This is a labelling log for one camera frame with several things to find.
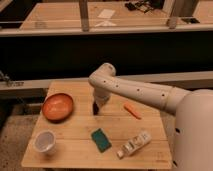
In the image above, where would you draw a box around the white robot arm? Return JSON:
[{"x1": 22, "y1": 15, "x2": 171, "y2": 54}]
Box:
[{"x1": 88, "y1": 63, "x2": 213, "y2": 171}]

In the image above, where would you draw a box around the white paper sheet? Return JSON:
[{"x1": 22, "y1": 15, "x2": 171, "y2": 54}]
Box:
[{"x1": 98, "y1": 9, "x2": 115, "y2": 19}]

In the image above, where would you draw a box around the orange wooden bowl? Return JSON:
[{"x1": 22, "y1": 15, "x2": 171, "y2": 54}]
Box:
[{"x1": 42, "y1": 93, "x2": 74, "y2": 122}]

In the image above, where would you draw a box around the metal frame post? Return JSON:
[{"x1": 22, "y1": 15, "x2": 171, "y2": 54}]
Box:
[{"x1": 79, "y1": 0, "x2": 89, "y2": 32}]

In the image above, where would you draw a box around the black cables bundle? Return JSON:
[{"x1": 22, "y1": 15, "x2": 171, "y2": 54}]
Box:
[{"x1": 124, "y1": 0, "x2": 164, "y2": 14}]

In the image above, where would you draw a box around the metal clamp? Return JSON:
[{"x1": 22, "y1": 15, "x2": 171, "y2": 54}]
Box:
[{"x1": 0, "y1": 70, "x2": 24, "y2": 87}]

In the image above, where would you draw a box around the clear plastic cup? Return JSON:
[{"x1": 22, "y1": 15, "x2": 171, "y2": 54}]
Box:
[{"x1": 34, "y1": 130, "x2": 56, "y2": 155}]

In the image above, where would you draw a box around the green sponge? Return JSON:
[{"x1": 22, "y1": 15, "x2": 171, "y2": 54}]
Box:
[{"x1": 91, "y1": 129, "x2": 111, "y2": 153}]

